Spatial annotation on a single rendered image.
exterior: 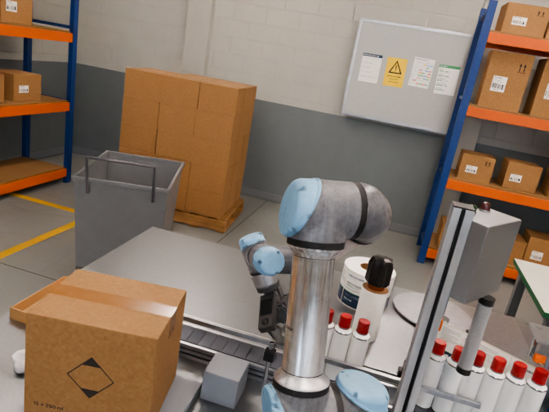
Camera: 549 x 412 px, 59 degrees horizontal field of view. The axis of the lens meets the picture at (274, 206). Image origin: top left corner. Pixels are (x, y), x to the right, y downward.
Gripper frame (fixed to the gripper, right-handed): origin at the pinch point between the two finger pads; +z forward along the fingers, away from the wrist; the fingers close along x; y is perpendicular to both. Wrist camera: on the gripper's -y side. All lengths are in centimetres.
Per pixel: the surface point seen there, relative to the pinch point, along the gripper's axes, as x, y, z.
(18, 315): 76, -12, -34
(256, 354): 10.7, 0.2, 0.1
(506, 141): -135, 443, 38
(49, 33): 244, 298, -214
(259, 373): 9.3, -5.0, 3.7
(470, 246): -56, -16, -23
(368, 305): -21.7, 24.2, 2.8
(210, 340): 23.6, 0.2, -7.4
